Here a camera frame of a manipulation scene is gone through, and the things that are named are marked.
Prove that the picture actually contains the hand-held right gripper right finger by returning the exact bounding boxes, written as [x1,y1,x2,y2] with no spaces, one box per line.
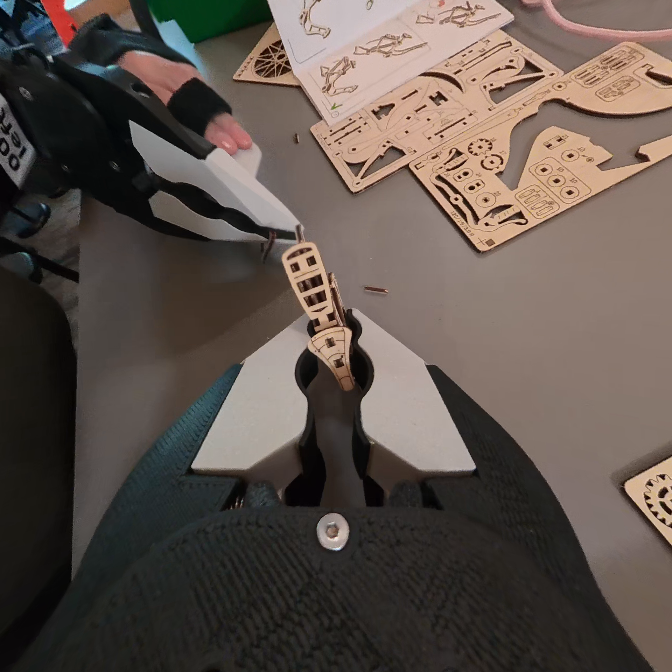
[349,309,477,505]

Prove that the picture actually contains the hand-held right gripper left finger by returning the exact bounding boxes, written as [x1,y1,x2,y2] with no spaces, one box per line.
[191,319,317,505]

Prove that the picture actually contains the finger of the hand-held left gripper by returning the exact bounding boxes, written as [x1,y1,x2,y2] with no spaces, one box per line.
[148,188,276,243]
[129,121,304,243]

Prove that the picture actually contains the wooden model frame assembly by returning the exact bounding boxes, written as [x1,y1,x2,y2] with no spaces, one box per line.
[261,233,363,392]

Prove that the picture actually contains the wooden parts sheet with slots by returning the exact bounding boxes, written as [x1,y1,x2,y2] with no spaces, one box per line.
[311,29,565,196]

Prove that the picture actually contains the wooden parts sheet with gears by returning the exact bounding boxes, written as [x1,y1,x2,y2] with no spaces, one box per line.
[624,456,672,548]

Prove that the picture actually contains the wooden parts sheet large cutout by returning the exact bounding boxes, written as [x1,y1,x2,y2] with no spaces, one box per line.
[409,41,672,254]

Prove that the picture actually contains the person's left hand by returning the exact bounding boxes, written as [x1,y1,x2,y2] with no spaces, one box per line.
[65,13,254,154]

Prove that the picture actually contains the wooden spoked wheel sheet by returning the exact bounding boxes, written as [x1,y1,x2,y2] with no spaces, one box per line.
[233,23,301,87]

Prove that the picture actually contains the black chair base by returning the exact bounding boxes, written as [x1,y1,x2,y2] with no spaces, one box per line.
[0,199,81,285]

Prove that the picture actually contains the white instruction booklet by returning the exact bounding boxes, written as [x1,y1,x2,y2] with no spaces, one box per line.
[268,0,515,120]

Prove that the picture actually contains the green plastic bin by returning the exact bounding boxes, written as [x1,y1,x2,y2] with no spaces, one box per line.
[147,0,274,44]

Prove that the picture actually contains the pink cable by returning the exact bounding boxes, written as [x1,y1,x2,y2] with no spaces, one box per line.
[520,0,672,45]

